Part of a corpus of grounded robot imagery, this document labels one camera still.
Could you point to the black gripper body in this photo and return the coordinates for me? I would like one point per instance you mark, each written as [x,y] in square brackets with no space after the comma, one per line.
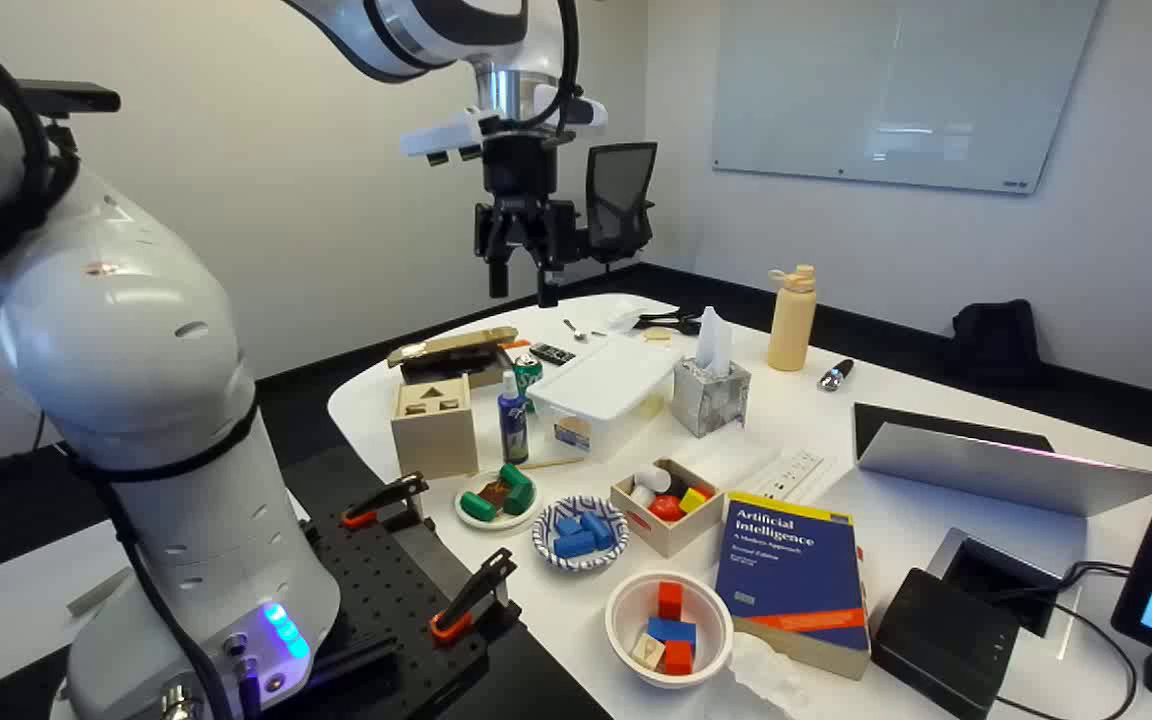
[524,221]

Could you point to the wooden shape sorter cube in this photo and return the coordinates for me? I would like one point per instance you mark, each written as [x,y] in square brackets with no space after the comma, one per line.
[434,435]

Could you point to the tall red block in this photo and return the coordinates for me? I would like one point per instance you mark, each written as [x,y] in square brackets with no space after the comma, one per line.
[669,603]

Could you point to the clown printed wooden block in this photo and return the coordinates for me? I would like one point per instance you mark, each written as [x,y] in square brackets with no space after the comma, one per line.
[644,650]

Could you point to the red wooden block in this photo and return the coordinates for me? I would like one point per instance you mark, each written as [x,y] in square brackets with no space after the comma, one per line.
[678,656]
[665,510]

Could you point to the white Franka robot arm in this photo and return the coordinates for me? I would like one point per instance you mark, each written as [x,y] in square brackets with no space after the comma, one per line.
[120,332]

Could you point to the small blue cube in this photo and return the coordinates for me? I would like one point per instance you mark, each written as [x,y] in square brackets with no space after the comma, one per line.
[569,519]

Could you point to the black remote control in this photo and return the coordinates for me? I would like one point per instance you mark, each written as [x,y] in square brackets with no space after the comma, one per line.
[554,355]

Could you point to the black mesh office chair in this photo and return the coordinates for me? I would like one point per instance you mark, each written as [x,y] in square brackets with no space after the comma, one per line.
[621,193]

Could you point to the black spoon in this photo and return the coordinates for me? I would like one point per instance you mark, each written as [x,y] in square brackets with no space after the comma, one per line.
[656,316]
[678,325]

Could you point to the blue spray bottle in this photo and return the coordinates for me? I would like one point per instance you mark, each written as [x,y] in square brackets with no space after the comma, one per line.
[513,424]

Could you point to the green cylinder block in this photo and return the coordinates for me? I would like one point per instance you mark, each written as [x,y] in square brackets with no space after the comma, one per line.
[511,473]
[478,505]

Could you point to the grey tissue box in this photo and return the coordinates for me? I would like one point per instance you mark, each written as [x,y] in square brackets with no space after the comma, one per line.
[709,398]

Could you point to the brown giraffe pattern piece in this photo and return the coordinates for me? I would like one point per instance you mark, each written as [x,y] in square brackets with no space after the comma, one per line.
[492,494]

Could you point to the white round block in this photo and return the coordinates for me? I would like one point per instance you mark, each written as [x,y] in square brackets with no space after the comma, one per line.
[652,482]

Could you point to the small white plate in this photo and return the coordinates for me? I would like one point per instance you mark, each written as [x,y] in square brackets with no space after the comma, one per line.
[499,522]

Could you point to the blue cylinder block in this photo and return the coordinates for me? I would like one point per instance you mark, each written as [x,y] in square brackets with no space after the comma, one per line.
[598,522]

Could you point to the beige bottle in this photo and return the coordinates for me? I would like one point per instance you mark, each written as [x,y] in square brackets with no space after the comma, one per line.
[793,325]

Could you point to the black clamp orange tips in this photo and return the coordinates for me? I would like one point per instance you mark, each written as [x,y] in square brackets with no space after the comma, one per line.
[473,598]
[381,500]

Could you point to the long blue block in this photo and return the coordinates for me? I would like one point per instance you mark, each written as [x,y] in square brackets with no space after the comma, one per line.
[569,541]

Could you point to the yellow block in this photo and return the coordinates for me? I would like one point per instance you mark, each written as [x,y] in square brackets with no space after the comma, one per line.
[695,500]

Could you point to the blue patterned paper plate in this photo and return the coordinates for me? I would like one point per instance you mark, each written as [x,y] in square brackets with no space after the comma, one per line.
[544,547]

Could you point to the black marker pen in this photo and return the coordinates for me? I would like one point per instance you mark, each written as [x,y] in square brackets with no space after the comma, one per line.
[834,374]

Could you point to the white bowl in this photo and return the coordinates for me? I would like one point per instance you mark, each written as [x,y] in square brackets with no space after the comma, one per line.
[629,604]

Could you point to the blue rectangular block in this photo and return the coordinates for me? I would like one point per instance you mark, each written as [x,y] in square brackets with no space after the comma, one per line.
[674,629]

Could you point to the blue and orange book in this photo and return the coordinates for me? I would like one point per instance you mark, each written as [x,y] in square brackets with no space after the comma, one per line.
[790,573]

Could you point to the black bag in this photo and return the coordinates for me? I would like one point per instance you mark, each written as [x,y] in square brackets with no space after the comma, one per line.
[998,342]

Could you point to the silver laptop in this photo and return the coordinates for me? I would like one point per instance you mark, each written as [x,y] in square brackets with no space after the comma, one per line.
[1002,465]

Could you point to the black box device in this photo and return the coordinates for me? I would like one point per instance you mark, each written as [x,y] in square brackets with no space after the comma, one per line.
[940,647]

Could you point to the black flat pad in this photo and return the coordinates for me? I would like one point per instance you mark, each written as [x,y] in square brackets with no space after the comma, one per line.
[1002,583]

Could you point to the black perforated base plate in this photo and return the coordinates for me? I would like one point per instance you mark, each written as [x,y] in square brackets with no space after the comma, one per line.
[379,586]

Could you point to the wall whiteboard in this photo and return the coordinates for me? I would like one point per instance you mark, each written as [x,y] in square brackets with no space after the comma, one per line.
[896,80]

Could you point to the black camera on stand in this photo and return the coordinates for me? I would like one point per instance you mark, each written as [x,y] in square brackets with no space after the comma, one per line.
[71,97]

